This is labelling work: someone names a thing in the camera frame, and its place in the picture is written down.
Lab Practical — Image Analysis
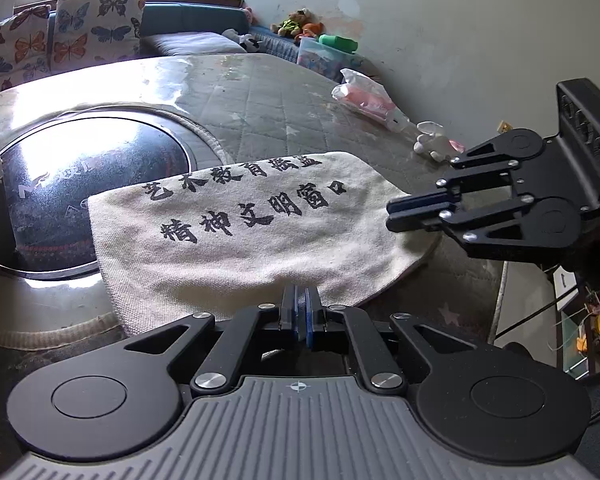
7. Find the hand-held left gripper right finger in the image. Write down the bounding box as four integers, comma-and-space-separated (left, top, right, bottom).
305, 286, 483, 395

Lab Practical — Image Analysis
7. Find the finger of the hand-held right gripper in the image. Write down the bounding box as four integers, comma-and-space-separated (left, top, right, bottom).
387, 135, 518, 217
386, 197, 536, 261

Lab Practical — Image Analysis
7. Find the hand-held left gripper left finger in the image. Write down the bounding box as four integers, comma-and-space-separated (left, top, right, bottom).
122, 284, 302, 395

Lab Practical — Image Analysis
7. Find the beige canvas shopping bag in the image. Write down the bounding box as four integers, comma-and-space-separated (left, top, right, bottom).
87, 151, 441, 338

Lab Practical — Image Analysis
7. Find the pink plastic bag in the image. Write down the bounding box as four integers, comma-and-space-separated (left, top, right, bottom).
331, 67, 411, 131

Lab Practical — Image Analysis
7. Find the white and pink plush toy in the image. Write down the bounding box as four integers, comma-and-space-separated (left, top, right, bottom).
412, 121, 467, 162

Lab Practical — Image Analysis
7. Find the clear plastic storage bin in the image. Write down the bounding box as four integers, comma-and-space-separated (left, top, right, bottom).
296, 36, 366, 83

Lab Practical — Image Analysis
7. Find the green bottle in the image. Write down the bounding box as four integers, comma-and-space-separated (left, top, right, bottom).
318, 33, 358, 53

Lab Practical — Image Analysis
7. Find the brown teddy bear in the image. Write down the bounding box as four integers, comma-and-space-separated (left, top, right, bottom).
271, 8, 313, 38

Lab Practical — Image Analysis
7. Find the round black induction cooktop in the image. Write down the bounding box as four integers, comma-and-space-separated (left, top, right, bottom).
0, 110, 196, 276

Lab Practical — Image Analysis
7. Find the panda plush toy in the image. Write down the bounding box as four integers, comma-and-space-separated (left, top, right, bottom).
222, 29, 263, 53

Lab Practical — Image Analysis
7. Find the grey pillow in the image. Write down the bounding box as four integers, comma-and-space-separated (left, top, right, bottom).
140, 31, 246, 58

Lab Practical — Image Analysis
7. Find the blue sofa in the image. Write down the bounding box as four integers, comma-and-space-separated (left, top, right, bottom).
0, 0, 341, 81

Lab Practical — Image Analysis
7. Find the butterfly print cushion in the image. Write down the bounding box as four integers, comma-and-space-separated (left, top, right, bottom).
50, 0, 148, 73
0, 4, 52, 97

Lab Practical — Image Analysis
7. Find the black cable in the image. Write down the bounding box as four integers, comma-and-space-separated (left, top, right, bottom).
494, 290, 588, 341

